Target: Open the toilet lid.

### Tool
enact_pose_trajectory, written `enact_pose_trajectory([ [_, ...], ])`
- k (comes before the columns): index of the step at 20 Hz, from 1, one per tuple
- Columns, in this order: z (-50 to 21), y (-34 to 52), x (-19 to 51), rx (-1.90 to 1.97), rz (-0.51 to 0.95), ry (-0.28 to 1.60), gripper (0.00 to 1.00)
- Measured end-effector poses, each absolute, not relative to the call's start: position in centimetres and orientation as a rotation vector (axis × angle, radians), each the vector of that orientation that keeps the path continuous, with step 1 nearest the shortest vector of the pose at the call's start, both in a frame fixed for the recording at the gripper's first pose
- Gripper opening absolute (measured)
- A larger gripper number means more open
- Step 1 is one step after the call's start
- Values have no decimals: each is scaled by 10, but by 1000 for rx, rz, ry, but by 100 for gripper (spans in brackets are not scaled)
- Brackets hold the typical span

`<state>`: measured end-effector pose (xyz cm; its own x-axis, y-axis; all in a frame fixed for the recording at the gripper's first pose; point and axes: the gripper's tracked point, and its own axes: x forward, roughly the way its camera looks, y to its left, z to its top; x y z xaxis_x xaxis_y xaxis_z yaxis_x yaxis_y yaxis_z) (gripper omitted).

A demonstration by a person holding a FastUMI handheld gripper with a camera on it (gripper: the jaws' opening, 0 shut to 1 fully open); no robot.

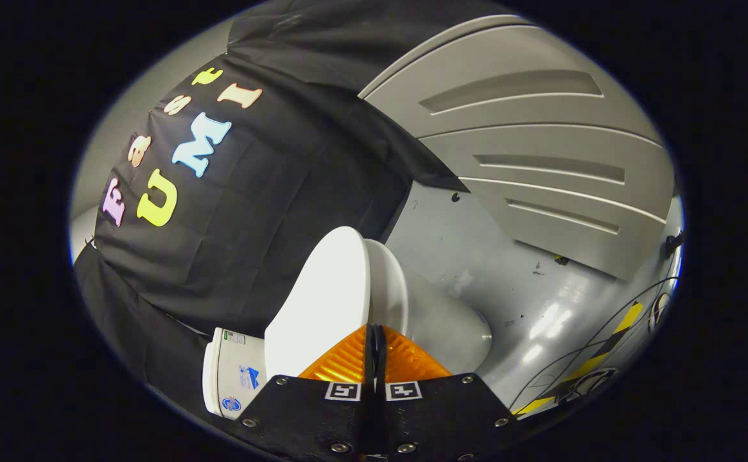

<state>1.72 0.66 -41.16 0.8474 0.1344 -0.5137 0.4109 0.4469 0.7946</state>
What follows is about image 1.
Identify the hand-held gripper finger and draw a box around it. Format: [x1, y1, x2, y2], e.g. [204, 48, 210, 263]
[229, 324, 378, 462]
[375, 324, 523, 462]

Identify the white toilet lid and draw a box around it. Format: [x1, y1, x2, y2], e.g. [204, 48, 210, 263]
[265, 226, 372, 379]

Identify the black backdrop cloth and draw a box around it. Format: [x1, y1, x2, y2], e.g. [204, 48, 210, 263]
[72, 0, 471, 418]

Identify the yellow black floor tape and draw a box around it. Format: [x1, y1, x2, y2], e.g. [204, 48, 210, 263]
[512, 302, 644, 416]

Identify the grey cabinet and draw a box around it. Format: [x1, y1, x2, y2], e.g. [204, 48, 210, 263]
[358, 14, 676, 280]

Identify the thin black cable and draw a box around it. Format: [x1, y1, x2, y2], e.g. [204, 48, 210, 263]
[514, 231, 686, 411]

